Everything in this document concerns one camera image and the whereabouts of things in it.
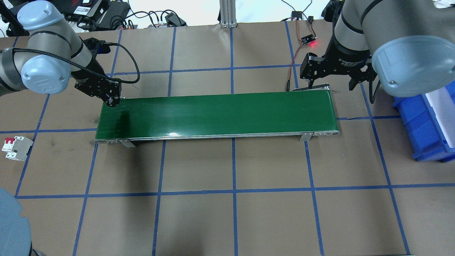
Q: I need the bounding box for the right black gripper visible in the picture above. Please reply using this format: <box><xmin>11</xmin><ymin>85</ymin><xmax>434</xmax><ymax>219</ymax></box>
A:
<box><xmin>300</xmin><ymin>36</ymin><xmax>377</xmax><ymax>90</ymax></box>

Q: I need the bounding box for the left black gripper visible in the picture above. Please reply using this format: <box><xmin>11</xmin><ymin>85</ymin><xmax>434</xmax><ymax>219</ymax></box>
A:
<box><xmin>74</xmin><ymin>69</ymin><xmax>121</xmax><ymax>107</ymax></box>

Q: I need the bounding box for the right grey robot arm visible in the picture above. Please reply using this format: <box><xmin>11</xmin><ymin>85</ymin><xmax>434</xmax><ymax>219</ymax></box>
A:
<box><xmin>300</xmin><ymin>0</ymin><xmax>455</xmax><ymax>97</ymax></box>

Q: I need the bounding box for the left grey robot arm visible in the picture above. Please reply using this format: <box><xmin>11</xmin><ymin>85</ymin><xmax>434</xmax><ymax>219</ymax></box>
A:
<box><xmin>1</xmin><ymin>0</ymin><xmax>126</xmax><ymax>256</ymax></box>

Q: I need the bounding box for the green conveyor belt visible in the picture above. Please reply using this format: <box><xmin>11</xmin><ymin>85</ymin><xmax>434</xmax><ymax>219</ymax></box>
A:
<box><xmin>95</xmin><ymin>89</ymin><xmax>340</xmax><ymax>147</ymax></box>

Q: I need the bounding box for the small sensor board red LED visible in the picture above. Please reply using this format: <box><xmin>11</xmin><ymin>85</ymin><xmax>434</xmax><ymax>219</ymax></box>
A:
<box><xmin>301</xmin><ymin>34</ymin><xmax>318</xmax><ymax>47</ymax></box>

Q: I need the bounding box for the white red circuit breaker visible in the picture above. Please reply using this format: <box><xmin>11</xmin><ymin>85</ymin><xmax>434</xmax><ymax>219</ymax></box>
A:
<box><xmin>1</xmin><ymin>136</ymin><xmax>34</xmax><ymax>161</ymax></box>

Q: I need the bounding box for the blue plastic bin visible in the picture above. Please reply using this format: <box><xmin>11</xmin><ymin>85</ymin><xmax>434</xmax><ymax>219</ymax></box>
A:
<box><xmin>393</xmin><ymin>82</ymin><xmax>455</xmax><ymax>162</ymax></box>

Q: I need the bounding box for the white foam bin liner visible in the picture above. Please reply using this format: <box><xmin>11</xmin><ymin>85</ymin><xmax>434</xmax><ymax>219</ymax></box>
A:
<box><xmin>425</xmin><ymin>88</ymin><xmax>455</xmax><ymax>148</ymax></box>

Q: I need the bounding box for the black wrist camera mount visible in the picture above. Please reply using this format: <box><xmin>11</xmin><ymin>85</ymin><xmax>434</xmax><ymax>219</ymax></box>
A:
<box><xmin>82</xmin><ymin>37</ymin><xmax>116</xmax><ymax>58</ymax></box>

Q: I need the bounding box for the red black conveyor cable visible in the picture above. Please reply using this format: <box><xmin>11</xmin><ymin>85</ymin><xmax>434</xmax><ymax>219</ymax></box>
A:
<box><xmin>287</xmin><ymin>18</ymin><xmax>313</xmax><ymax>92</ymax></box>

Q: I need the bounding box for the aluminium frame post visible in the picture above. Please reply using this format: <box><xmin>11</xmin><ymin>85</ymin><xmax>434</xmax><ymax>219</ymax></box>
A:
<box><xmin>219</xmin><ymin>0</ymin><xmax>237</xmax><ymax>28</ymax></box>

